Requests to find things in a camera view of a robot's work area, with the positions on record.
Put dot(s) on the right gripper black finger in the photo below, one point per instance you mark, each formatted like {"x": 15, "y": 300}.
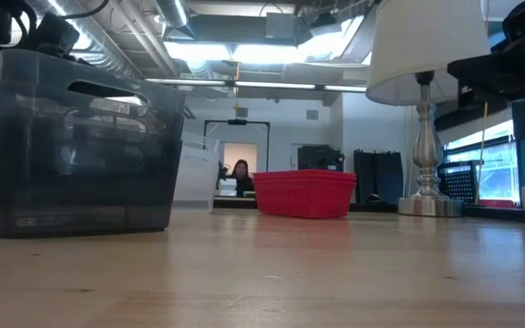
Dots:
{"x": 476, "y": 73}
{"x": 513, "y": 54}

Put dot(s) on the smoky grey plastic bin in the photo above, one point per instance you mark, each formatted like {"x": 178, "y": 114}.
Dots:
{"x": 85, "y": 205}
{"x": 30, "y": 132}
{"x": 39, "y": 68}

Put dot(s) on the red plastic mesh basket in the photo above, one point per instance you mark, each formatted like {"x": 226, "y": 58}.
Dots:
{"x": 303, "y": 177}
{"x": 303, "y": 172}
{"x": 303, "y": 200}

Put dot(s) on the clear plastic bin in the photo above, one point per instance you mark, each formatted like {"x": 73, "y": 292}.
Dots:
{"x": 205, "y": 155}
{"x": 196, "y": 182}
{"x": 208, "y": 142}

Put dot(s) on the thin yellow pole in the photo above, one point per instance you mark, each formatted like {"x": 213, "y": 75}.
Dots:
{"x": 481, "y": 152}

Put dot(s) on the black perforated chair back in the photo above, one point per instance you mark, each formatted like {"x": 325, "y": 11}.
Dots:
{"x": 458, "y": 182}

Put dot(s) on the red flat object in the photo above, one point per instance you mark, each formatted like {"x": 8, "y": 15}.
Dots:
{"x": 499, "y": 203}

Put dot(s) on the long ceiling light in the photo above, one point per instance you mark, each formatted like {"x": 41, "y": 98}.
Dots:
{"x": 274, "y": 85}
{"x": 185, "y": 82}
{"x": 344, "y": 88}

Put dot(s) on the black upright panels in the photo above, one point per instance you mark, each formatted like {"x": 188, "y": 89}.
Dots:
{"x": 378, "y": 175}

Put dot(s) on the black computer mouse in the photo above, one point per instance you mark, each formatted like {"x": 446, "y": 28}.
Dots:
{"x": 374, "y": 199}

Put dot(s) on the black box machine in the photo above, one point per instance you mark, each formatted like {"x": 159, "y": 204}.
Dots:
{"x": 319, "y": 159}

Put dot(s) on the grey ceiling box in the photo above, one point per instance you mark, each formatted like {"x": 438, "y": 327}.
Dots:
{"x": 280, "y": 26}

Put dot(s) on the person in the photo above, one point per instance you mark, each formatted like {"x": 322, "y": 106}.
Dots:
{"x": 243, "y": 182}

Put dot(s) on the white desk box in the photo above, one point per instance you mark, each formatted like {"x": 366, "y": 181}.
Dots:
{"x": 227, "y": 187}

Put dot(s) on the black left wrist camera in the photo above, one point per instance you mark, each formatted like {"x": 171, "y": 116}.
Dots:
{"x": 57, "y": 34}

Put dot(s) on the silver corrugated air duct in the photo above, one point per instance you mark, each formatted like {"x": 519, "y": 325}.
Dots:
{"x": 103, "y": 50}

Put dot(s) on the black aluminium table frame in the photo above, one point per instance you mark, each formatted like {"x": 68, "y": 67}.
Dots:
{"x": 508, "y": 214}

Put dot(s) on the silver smooth air duct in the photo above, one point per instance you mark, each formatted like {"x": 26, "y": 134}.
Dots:
{"x": 173, "y": 11}

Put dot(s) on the black gantry frame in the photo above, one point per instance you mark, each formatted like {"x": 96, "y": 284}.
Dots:
{"x": 237, "y": 121}

